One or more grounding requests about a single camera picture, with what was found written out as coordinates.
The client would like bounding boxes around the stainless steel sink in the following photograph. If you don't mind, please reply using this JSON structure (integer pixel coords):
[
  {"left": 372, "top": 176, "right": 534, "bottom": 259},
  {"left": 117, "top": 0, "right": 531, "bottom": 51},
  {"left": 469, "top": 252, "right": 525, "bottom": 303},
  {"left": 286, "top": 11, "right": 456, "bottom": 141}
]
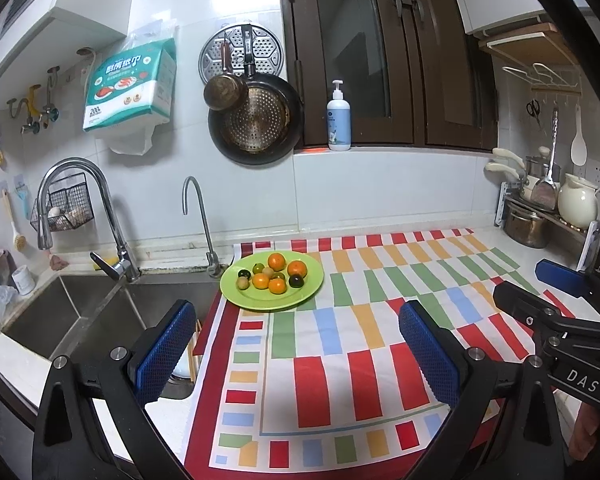
[{"left": 0, "top": 267, "right": 231, "bottom": 401}]

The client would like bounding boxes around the white pump soap bottle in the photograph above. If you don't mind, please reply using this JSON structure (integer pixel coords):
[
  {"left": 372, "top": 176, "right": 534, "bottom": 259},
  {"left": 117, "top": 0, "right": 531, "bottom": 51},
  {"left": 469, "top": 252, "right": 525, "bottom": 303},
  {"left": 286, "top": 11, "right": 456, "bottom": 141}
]
[{"left": 326, "top": 80, "right": 352, "bottom": 152}]

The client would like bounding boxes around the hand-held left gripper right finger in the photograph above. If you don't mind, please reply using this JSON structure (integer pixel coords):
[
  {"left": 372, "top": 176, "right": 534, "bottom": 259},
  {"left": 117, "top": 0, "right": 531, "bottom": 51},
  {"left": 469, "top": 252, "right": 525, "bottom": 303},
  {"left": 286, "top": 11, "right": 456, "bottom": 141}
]
[{"left": 398, "top": 300, "right": 566, "bottom": 480}]

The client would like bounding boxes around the kitchen paper towel pack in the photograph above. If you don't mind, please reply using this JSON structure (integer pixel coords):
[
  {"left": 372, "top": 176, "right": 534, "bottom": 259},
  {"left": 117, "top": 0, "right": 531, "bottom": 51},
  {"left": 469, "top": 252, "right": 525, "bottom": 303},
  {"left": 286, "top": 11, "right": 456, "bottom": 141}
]
[{"left": 82, "top": 35, "right": 178, "bottom": 156}]

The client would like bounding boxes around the black frying pan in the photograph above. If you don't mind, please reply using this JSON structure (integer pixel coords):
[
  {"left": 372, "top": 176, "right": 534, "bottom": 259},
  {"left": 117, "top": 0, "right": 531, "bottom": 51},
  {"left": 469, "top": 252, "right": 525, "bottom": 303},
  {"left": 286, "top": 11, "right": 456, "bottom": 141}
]
[{"left": 207, "top": 25, "right": 305, "bottom": 167}]

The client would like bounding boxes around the brass colander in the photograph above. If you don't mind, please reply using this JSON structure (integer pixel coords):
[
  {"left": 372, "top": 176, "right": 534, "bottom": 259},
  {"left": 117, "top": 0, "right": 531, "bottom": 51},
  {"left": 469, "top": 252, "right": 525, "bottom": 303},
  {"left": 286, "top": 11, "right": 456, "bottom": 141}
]
[{"left": 219, "top": 85, "right": 292, "bottom": 153}]

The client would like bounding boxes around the cream ceramic jug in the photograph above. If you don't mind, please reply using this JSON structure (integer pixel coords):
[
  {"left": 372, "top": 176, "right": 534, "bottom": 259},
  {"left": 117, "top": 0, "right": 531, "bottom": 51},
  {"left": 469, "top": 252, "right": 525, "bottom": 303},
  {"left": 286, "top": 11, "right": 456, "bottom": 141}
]
[{"left": 557, "top": 173, "right": 600, "bottom": 228}]

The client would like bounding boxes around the round metal steamer plate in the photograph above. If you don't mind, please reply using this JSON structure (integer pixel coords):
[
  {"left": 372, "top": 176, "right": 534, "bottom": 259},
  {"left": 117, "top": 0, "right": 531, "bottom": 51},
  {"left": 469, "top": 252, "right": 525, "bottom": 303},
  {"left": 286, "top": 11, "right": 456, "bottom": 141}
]
[{"left": 198, "top": 22, "right": 285, "bottom": 86}]

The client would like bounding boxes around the white cup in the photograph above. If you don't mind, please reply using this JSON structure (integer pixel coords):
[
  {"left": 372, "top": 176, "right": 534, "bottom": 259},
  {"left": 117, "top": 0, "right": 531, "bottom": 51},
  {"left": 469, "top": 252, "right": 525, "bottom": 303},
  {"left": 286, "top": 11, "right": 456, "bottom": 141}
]
[{"left": 11, "top": 265, "right": 36, "bottom": 296}]

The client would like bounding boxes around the brass ladle pot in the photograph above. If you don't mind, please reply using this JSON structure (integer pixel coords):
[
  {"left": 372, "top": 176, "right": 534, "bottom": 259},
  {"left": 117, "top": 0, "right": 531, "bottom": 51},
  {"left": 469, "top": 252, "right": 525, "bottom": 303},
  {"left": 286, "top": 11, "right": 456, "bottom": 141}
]
[{"left": 203, "top": 40, "right": 251, "bottom": 112}]

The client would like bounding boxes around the stainless steel pot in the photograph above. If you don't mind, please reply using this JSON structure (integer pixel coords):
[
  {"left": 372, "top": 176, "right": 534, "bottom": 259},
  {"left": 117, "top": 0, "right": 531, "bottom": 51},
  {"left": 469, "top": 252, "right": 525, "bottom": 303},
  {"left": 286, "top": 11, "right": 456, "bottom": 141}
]
[{"left": 502, "top": 205, "right": 553, "bottom": 250}]

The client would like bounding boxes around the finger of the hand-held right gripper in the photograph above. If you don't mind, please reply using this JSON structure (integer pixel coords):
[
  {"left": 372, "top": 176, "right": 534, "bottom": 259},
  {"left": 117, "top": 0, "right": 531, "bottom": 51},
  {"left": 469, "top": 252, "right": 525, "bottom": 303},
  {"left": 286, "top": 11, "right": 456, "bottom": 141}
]
[
  {"left": 492, "top": 281, "right": 574, "bottom": 347},
  {"left": 535, "top": 214, "right": 600, "bottom": 299}
]

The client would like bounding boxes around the white wire hanger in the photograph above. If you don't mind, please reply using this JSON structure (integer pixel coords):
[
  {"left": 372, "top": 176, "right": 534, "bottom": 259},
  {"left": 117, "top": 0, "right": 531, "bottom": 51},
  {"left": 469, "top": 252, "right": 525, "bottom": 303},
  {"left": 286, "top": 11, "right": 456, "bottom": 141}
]
[{"left": 502, "top": 62, "right": 581, "bottom": 88}]

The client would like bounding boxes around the metal wall hook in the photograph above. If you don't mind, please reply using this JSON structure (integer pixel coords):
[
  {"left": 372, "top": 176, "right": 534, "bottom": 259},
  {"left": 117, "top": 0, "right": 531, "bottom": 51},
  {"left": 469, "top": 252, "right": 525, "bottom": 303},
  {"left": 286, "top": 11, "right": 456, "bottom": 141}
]
[{"left": 42, "top": 65, "right": 61, "bottom": 121}]

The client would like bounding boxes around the white rice spoon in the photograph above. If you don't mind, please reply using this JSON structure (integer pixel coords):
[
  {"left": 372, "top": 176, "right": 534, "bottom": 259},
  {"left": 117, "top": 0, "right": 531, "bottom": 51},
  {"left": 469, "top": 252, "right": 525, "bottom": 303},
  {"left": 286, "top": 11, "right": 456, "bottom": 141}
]
[{"left": 571, "top": 105, "right": 588, "bottom": 166}]

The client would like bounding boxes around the white bowl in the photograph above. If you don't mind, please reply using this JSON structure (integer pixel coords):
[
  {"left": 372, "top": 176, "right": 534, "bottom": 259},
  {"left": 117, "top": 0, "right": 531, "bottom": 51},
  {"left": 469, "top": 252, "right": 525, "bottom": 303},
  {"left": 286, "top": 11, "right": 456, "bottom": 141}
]
[{"left": 172, "top": 355, "right": 196, "bottom": 382}]

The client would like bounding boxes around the striped colourful tablecloth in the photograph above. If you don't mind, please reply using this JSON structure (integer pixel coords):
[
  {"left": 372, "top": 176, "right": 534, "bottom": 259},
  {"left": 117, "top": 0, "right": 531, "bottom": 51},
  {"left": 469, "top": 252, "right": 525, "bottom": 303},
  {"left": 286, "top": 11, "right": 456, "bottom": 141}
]
[{"left": 182, "top": 227, "right": 600, "bottom": 480}]

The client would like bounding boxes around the slender chrome faucet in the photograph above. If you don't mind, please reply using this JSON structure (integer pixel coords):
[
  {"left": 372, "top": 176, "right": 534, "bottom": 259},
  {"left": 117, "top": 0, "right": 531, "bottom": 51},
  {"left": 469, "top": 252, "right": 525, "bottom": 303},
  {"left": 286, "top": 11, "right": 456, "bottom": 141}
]
[{"left": 182, "top": 176, "right": 223, "bottom": 278}]

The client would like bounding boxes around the large chrome pull-down faucet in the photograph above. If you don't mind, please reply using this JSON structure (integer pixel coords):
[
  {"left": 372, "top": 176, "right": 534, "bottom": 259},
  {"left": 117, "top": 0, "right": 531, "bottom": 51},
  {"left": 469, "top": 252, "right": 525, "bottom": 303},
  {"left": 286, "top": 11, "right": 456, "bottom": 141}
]
[{"left": 36, "top": 157, "right": 142, "bottom": 283}]

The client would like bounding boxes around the white-handled knife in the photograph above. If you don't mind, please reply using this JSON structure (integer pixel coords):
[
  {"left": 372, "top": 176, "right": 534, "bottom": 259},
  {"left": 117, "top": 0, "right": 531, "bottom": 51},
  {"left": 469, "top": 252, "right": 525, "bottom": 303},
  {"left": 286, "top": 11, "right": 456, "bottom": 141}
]
[
  {"left": 485, "top": 161, "right": 526, "bottom": 181},
  {"left": 492, "top": 146, "right": 528, "bottom": 168}
]

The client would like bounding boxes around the long-handled dish brush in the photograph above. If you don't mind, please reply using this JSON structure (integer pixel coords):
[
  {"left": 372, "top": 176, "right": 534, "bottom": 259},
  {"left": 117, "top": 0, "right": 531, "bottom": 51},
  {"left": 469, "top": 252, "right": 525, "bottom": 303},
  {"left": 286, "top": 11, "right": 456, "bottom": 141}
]
[{"left": 2, "top": 190, "right": 28, "bottom": 253}]

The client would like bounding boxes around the dark brown window frame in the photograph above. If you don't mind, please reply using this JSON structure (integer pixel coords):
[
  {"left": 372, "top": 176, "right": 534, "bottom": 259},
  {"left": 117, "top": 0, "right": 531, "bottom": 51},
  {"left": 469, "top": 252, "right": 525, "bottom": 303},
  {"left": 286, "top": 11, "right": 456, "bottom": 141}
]
[{"left": 279, "top": 0, "right": 501, "bottom": 153}]

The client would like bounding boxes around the metal dish rack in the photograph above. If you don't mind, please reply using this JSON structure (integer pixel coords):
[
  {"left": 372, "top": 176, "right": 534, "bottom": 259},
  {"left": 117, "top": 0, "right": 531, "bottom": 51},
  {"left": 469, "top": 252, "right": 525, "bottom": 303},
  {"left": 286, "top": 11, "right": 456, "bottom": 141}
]
[{"left": 495, "top": 180, "right": 600, "bottom": 271}]

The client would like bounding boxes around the yellow wall hook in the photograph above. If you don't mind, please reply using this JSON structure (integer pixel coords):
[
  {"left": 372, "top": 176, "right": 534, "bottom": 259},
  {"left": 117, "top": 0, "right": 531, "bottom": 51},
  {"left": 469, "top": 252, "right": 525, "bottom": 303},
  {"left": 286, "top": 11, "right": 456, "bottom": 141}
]
[{"left": 7, "top": 85, "right": 43, "bottom": 133}]

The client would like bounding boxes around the steel lidded pot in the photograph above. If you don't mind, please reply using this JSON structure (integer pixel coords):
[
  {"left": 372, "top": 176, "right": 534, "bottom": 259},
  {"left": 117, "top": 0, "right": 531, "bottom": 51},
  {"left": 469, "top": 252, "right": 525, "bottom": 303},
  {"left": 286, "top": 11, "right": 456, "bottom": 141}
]
[{"left": 524, "top": 147, "right": 561, "bottom": 186}]

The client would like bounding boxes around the person's right hand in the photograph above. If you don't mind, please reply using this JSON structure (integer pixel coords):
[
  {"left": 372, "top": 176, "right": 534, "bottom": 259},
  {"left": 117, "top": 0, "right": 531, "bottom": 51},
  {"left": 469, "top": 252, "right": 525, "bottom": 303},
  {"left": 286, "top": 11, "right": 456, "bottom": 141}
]
[{"left": 572, "top": 400, "right": 600, "bottom": 463}]

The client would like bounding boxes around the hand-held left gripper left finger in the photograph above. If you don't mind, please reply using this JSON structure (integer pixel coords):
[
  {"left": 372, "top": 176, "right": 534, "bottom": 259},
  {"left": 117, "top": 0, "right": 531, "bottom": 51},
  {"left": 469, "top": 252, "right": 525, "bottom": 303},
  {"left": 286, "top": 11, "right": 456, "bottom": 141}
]
[{"left": 31, "top": 300, "right": 198, "bottom": 480}]

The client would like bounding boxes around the metal slotted spatula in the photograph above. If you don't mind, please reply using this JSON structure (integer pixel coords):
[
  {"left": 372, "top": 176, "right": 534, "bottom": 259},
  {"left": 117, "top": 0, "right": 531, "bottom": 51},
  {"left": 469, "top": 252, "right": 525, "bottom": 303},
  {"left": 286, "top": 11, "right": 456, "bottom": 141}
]
[{"left": 532, "top": 107, "right": 561, "bottom": 211}]

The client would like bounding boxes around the black wire basket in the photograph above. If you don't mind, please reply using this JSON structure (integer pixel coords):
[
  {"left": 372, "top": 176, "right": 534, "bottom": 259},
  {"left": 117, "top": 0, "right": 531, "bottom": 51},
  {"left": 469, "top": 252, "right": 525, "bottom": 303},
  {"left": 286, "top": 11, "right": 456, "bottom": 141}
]
[{"left": 30, "top": 172, "right": 96, "bottom": 233}]

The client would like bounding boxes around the green plate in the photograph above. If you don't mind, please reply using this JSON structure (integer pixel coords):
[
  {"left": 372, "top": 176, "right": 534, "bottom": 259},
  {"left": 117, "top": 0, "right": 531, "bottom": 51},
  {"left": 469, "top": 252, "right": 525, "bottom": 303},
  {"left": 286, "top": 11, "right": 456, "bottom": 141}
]
[{"left": 220, "top": 251, "right": 325, "bottom": 312}]

